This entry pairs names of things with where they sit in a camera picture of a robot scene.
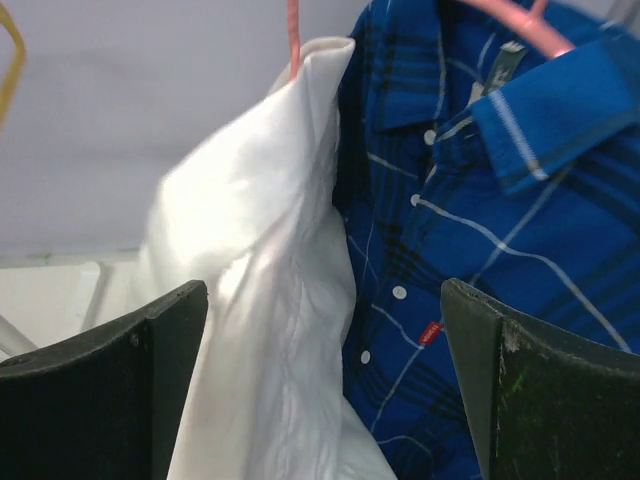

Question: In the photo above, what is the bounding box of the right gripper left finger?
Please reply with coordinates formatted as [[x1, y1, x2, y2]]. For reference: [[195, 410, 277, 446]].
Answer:
[[1, 280, 208, 480]]

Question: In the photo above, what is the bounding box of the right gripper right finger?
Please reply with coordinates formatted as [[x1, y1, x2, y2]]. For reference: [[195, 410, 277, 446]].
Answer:
[[441, 279, 639, 479]]

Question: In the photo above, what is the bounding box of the white shirt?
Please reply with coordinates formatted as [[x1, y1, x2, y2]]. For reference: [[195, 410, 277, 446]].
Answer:
[[130, 37, 393, 479]]

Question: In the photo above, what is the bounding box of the pink wire hanger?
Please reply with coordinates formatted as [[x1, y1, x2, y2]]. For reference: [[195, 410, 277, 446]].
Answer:
[[287, 0, 301, 80]]

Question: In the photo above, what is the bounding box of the blue plaid shirt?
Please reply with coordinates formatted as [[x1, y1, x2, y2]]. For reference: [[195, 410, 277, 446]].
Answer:
[[334, 1, 639, 479]]

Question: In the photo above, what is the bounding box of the pink plastic hanger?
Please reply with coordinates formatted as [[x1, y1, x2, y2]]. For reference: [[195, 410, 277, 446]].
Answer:
[[462, 0, 575, 59]]

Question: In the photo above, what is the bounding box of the wooden hanger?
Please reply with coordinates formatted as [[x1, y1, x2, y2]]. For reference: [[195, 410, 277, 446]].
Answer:
[[0, 4, 27, 126]]

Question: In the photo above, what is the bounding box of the metal clothes rack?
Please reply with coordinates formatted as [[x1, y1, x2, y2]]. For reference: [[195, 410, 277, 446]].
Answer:
[[1, 261, 129, 347]]

